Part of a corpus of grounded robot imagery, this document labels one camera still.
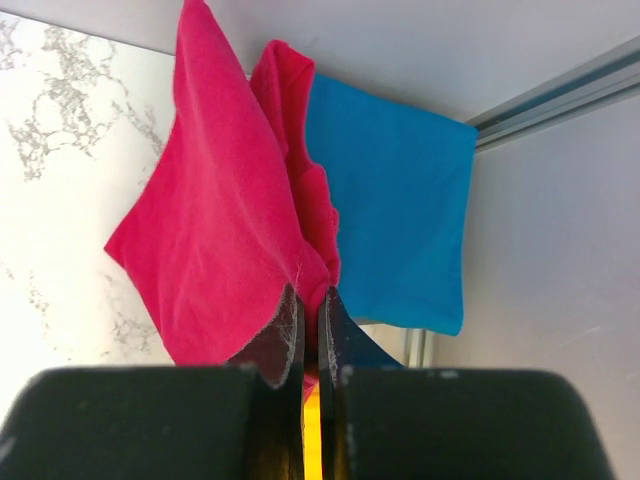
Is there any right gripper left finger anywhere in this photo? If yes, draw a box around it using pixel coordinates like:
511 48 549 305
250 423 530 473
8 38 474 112
228 284 305 479

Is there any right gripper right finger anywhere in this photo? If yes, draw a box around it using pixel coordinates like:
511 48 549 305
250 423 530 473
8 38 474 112
317 287 402 479

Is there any red t-shirt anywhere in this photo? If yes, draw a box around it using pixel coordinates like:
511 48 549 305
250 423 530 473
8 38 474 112
105 1 340 366

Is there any yellow plastic tray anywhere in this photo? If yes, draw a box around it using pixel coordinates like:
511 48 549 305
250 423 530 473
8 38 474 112
303 385 323 480

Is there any blue folded t-shirt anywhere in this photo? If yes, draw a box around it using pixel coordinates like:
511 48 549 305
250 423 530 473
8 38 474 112
306 75 478 335

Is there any right aluminium frame post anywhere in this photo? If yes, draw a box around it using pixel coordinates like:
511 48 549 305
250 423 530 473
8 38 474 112
468 37 639 152

